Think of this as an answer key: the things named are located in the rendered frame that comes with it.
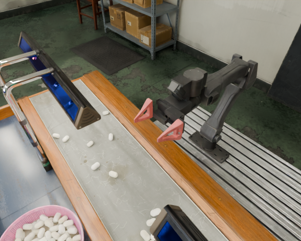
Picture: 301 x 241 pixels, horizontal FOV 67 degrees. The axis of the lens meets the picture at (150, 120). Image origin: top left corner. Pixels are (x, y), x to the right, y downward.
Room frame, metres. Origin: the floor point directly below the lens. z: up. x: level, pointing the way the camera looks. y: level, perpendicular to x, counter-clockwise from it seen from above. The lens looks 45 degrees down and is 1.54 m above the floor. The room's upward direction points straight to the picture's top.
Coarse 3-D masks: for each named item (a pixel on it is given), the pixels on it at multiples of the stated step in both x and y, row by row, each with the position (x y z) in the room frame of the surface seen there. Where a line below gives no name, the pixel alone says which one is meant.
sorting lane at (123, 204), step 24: (48, 96) 0.98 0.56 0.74; (48, 120) 0.79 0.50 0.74; (72, 144) 0.64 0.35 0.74; (96, 144) 0.64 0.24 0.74; (120, 144) 0.64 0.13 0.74; (72, 168) 0.52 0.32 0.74; (120, 168) 0.52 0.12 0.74; (144, 168) 0.52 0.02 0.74; (96, 192) 0.42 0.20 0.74; (120, 192) 0.42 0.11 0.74; (144, 192) 0.42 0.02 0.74; (168, 192) 0.42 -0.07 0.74; (120, 216) 0.33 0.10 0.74; (144, 216) 0.33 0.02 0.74; (192, 216) 0.33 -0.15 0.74; (120, 240) 0.25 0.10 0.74; (144, 240) 0.25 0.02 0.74; (216, 240) 0.25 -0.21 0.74
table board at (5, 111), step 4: (72, 80) 1.13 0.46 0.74; (76, 80) 1.14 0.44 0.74; (40, 92) 1.02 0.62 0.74; (44, 92) 1.02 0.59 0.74; (32, 96) 0.99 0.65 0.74; (8, 104) 0.92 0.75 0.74; (0, 108) 0.89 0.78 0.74; (4, 108) 0.89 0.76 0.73; (8, 108) 0.90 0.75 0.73; (20, 108) 0.93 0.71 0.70; (0, 112) 0.88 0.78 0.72; (4, 112) 0.89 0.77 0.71; (8, 112) 0.89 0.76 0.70; (12, 112) 0.91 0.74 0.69; (0, 116) 0.87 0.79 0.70; (4, 116) 0.88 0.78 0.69; (8, 116) 0.89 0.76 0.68
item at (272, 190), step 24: (192, 120) 0.87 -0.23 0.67; (192, 144) 0.70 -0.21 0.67; (240, 144) 0.71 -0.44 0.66; (216, 168) 0.57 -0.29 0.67; (240, 168) 0.57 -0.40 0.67; (264, 168) 0.57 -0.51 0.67; (288, 168) 0.57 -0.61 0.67; (240, 192) 0.45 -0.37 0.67; (264, 192) 0.45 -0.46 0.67; (288, 192) 0.45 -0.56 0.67; (264, 216) 0.36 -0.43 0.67; (288, 216) 0.36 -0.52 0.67; (288, 240) 0.27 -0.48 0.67
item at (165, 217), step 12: (168, 204) 0.20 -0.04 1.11; (168, 216) 0.18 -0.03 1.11; (180, 216) 0.18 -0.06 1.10; (156, 228) 0.17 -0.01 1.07; (168, 228) 0.16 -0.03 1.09; (180, 228) 0.15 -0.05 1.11; (192, 228) 0.16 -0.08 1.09; (156, 240) 0.15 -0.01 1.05; (168, 240) 0.14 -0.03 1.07; (180, 240) 0.14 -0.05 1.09; (192, 240) 0.13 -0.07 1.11; (204, 240) 0.14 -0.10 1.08
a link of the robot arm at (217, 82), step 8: (232, 56) 0.77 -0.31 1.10; (240, 56) 0.76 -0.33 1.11; (232, 64) 0.71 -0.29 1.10; (240, 64) 0.71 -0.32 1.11; (248, 64) 0.72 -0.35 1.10; (256, 64) 0.72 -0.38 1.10; (216, 72) 0.67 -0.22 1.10; (224, 72) 0.66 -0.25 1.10; (232, 72) 0.67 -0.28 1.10; (240, 72) 0.69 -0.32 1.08; (256, 72) 0.74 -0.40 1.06; (208, 80) 0.61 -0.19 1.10; (216, 80) 0.62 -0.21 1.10; (224, 80) 0.63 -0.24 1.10; (232, 80) 0.67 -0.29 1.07; (248, 80) 0.71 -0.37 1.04; (208, 88) 0.58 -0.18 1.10; (216, 88) 0.58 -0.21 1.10; (248, 88) 0.72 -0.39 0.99
